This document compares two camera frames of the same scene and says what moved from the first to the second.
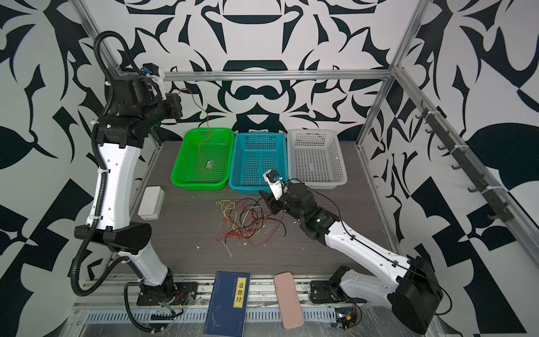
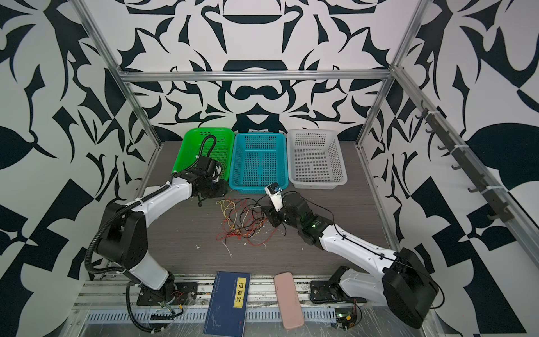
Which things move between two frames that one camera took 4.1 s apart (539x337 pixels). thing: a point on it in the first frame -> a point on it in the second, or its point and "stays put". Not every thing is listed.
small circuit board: (345, 317) stays put
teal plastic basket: (253, 155) stays put
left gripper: (170, 104) -> (223, 189)
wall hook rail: (498, 206) stays put
